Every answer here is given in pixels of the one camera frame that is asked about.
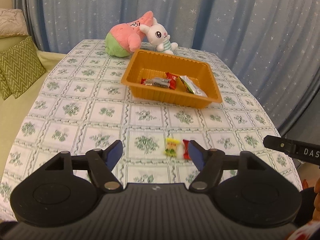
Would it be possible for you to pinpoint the orange plastic tray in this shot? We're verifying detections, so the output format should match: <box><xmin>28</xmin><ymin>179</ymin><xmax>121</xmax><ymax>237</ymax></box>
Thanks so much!
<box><xmin>121</xmin><ymin>49</ymin><xmax>222</xmax><ymax>109</ymax></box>

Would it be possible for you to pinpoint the white rabbit plush toy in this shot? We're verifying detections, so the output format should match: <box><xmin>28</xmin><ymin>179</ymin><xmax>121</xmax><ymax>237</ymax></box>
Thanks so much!
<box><xmin>139</xmin><ymin>17</ymin><xmax>178</xmax><ymax>55</ymax></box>

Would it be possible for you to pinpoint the blue starry curtain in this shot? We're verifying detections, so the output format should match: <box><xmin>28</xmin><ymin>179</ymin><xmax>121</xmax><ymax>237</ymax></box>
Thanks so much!
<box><xmin>13</xmin><ymin>0</ymin><xmax>319</xmax><ymax>134</ymax></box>

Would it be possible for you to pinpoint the person right hand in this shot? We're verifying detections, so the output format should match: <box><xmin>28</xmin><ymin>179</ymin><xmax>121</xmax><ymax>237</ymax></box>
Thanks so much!
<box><xmin>302</xmin><ymin>179</ymin><xmax>320</xmax><ymax>222</ymax></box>

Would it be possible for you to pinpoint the floral green white tablecloth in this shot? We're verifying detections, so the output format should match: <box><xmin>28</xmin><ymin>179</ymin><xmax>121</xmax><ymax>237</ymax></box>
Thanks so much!
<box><xmin>1</xmin><ymin>40</ymin><xmax>302</xmax><ymax>220</ymax></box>

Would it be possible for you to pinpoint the silver green snack pouch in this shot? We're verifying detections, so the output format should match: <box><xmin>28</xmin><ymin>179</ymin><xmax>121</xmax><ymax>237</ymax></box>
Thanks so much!
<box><xmin>179</xmin><ymin>75</ymin><xmax>207</xmax><ymax>97</ymax></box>

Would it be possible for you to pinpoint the yellow candy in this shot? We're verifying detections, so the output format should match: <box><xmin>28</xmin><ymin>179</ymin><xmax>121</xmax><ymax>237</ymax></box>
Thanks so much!
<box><xmin>164</xmin><ymin>138</ymin><xmax>180</xmax><ymax>158</ymax></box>

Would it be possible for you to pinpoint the red foil candy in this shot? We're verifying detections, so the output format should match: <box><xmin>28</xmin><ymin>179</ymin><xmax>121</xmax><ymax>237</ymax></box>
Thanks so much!
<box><xmin>182</xmin><ymin>139</ymin><xmax>191</xmax><ymax>160</ymax></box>

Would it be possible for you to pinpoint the beige embroidered pillow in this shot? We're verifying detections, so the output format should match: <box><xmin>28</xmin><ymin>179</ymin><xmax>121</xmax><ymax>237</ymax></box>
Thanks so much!
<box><xmin>0</xmin><ymin>8</ymin><xmax>29</xmax><ymax>38</ymax></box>

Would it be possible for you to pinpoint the black seaweed snack packet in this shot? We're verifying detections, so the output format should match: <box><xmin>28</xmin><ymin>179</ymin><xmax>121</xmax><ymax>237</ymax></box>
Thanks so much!
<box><xmin>144</xmin><ymin>77</ymin><xmax>169</xmax><ymax>88</ymax></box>

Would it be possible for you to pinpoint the green zigzag cushion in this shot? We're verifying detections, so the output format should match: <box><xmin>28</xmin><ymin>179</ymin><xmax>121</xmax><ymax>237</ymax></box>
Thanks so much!
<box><xmin>1</xmin><ymin>36</ymin><xmax>46</xmax><ymax>100</ymax></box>

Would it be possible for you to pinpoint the pink star plush toy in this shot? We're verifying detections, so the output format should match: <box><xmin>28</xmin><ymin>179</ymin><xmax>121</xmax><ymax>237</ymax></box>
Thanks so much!
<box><xmin>105</xmin><ymin>11</ymin><xmax>153</xmax><ymax>57</ymax></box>

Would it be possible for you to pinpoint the red double-happiness candy packet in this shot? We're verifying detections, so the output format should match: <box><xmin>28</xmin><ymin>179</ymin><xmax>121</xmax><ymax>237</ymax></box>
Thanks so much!
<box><xmin>166</xmin><ymin>72</ymin><xmax>178</xmax><ymax>90</ymax></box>

